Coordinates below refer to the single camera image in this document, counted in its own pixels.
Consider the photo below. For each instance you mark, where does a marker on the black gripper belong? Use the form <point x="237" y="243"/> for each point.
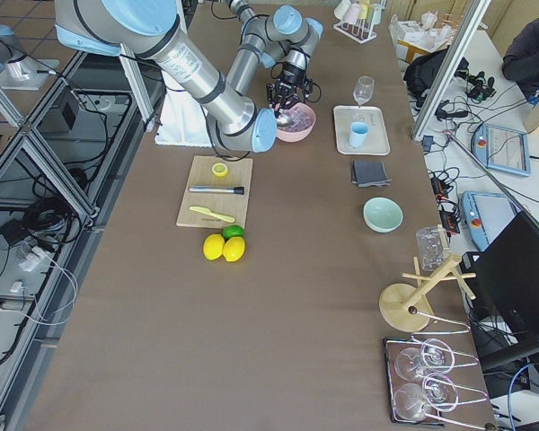
<point x="294" y="73"/>

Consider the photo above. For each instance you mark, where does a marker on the stainless steel ice scoop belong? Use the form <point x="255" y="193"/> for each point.
<point x="285" y="118"/>

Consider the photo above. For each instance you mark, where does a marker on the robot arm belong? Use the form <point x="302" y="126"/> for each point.
<point x="152" y="30"/>
<point x="285" y="37"/>

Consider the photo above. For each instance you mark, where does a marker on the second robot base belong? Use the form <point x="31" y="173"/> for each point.
<point x="18" y="70"/>

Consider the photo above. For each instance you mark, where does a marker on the clear plastic ice cubes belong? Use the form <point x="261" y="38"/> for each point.
<point x="304" y="118"/>

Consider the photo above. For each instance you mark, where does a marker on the light blue cup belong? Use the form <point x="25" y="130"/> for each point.
<point x="358" y="131"/>

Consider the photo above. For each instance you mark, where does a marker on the pink cup on rack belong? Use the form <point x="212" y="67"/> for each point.
<point x="347" y="11"/>

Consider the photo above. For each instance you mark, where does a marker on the wooden cup tree stand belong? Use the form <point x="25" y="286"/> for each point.
<point x="406" y="307"/>

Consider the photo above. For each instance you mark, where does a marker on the pink ribbed bowl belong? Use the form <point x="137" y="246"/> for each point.
<point x="291" y="137"/>

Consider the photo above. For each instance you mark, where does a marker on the clear wine glass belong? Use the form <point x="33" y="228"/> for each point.
<point x="363" y="90"/>

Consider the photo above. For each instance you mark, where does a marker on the cream serving tray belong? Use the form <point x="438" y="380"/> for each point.
<point x="377" y="142"/>

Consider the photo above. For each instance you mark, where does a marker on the half lemon slice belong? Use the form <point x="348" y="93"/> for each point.
<point x="219" y="170"/>

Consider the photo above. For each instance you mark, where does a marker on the steel muddler black tip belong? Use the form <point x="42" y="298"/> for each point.
<point x="239" y="190"/>

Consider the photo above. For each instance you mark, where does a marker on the black backpack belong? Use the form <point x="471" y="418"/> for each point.
<point x="422" y="71"/>

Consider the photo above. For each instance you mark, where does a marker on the yellow plastic knife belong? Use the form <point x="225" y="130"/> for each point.
<point x="208" y="212"/>

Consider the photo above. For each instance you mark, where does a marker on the green lime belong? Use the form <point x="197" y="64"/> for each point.
<point x="232" y="231"/>

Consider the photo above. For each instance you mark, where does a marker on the mint green bowl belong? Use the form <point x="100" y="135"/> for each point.
<point x="382" y="215"/>

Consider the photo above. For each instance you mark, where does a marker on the whole yellow lemon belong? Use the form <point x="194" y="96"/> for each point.
<point x="213" y="246"/>

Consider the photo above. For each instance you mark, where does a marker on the clear glass mug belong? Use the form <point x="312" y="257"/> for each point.
<point x="431" y="244"/>

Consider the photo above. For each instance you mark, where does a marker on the upper teach pendant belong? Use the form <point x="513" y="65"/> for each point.
<point x="502" y="149"/>

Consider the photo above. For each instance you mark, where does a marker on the teach pendant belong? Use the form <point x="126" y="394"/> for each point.
<point x="502" y="149"/>
<point x="486" y="214"/>

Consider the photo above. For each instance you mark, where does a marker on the lower teach pendant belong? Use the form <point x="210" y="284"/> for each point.
<point x="486" y="214"/>

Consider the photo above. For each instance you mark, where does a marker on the seated person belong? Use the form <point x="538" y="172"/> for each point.
<point x="521" y="62"/>

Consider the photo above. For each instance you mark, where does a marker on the black monitor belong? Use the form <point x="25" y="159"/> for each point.
<point x="508" y="273"/>

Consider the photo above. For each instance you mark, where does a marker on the upper lying wine glass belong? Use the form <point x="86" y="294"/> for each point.
<point x="425" y="357"/>

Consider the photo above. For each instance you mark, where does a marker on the lying wine glass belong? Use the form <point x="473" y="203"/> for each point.
<point x="425" y="357"/>
<point x="418" y="401"/>

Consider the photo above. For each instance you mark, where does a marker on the white power strip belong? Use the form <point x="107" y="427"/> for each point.
<point x="34" y="259"/>

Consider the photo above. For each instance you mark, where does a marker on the metal glass holder tray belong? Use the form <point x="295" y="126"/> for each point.
<point x="467" y="395"/>

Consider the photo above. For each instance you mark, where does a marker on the lower lying wine glass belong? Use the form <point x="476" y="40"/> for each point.
<point x="418" y="401"/>

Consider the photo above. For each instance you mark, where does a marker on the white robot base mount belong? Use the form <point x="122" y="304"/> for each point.
<point x="182" y="122"/>

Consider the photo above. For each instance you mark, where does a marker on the white wire cup rack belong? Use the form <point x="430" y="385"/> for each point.
<point x="360" y="32"/>

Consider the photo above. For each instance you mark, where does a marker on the aluminium frame post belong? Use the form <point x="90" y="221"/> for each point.
<point x="455" y="52"/>

